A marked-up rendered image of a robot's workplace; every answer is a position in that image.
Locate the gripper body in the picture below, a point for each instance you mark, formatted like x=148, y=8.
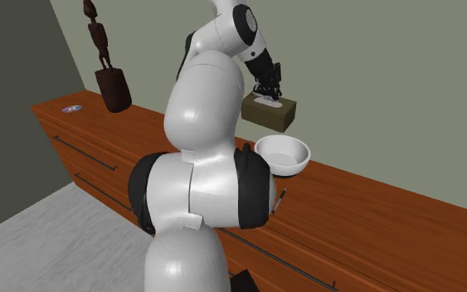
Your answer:
x=262, y=68

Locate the olive tissue box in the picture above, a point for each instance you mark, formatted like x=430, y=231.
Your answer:
x=271, y=114

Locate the white bowl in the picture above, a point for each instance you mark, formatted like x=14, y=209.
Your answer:
x=283, y=155

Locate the dark brown wooden figure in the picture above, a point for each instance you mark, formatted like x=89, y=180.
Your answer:
x=107, y=72

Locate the small blue disc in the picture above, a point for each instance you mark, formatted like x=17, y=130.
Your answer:
x=72, y=109

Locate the brown wooden chest of drawers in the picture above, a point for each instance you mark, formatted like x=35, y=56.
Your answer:
x=358, y=210

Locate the black and grey pen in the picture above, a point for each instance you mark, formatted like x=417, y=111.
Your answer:
x=278, y=201

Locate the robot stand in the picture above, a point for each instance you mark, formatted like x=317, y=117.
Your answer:
x=242, y=282

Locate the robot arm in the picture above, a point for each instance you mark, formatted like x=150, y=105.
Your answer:
x=202, y=121

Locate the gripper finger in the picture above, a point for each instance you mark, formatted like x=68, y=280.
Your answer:
x=268, y=92

